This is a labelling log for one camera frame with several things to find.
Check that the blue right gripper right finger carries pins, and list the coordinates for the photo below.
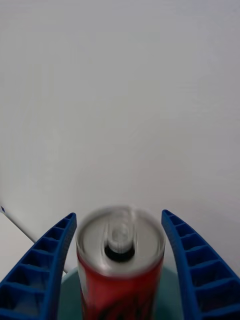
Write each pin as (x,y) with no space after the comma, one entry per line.
(202,267)

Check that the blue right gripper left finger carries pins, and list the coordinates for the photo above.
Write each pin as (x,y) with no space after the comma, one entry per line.
(37,270)

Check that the red drink can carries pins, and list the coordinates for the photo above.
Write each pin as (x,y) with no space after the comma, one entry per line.
(120,265)

